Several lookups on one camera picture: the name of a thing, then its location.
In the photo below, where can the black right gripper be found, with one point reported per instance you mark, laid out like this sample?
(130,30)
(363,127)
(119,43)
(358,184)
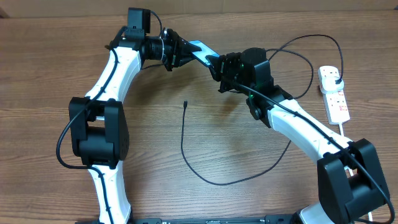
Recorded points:
(223,63)

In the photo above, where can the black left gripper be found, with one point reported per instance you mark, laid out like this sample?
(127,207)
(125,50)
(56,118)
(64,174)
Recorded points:
(182,45)

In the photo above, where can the Samsung Galaxy smartphone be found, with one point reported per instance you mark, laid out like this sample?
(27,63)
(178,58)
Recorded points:
(204,53)

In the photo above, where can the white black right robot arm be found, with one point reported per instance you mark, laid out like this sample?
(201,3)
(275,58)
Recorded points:
(351,182)

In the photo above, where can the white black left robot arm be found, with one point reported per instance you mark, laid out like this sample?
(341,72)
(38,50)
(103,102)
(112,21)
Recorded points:
(96,137)

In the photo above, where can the white charger plug adapter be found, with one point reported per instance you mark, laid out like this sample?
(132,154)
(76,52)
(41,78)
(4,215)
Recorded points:
(329,85)

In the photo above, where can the white power extension strip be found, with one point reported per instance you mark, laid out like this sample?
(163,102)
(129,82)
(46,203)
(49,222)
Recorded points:
(335,103)

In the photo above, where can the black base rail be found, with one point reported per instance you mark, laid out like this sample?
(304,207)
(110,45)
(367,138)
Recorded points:
(268,219)

